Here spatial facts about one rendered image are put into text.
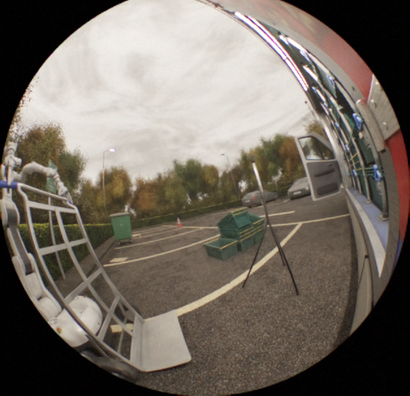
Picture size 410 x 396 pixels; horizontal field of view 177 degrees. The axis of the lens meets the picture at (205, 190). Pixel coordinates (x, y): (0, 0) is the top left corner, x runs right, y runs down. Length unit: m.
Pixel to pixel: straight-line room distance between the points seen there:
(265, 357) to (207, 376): 0.33
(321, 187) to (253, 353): 3.42
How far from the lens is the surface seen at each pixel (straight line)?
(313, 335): 1.09
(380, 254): 0.58
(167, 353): 1.05
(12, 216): 1.60
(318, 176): 3.72
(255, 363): 1.00
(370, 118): 0.30
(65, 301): 0.80
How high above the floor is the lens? 0.93
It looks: 7 degrees up
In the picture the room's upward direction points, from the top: 12 degrees counter-clockwise
